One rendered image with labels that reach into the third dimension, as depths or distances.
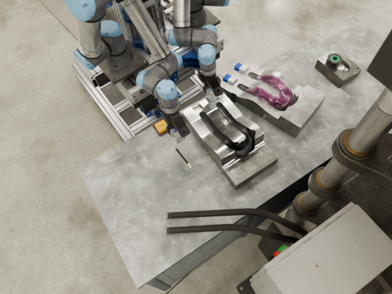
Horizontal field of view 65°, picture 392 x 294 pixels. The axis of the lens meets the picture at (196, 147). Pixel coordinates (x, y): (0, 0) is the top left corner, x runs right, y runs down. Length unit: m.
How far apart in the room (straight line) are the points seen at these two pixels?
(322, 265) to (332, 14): 3.20
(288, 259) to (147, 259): 0.83
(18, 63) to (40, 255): 2.00
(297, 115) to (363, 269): 0.99
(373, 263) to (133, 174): 1.16
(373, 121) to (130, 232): 1.15
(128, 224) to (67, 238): 1.05
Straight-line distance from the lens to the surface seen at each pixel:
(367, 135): 0.82
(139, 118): 2.54
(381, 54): 0.63
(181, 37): 1.46
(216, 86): 1.53
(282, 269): 0.81
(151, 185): 1.60
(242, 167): 1.54
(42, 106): 3.23
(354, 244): 0.88
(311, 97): 1.77
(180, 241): 1.50
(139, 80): 1.34
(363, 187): 1.15
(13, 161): 3.03
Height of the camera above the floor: 2.26
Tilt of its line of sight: 62 degrees down
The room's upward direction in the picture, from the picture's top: 7 degrees counter-clockwise
